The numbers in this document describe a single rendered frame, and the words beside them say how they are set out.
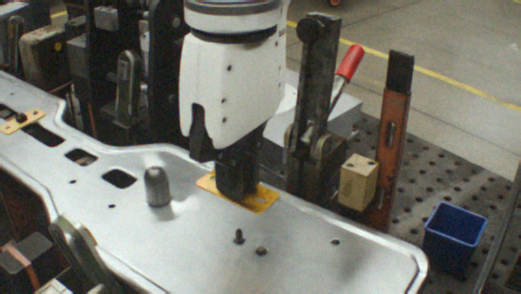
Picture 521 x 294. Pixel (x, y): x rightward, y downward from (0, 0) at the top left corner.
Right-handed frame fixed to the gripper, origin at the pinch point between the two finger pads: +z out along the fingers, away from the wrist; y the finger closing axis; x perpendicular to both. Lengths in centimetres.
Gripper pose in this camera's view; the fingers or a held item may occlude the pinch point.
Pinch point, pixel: (236, 170)
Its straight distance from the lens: 52.5
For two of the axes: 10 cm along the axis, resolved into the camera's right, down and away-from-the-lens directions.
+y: -5.8, 4.4, -6.8
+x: 8.1, 3.2, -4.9
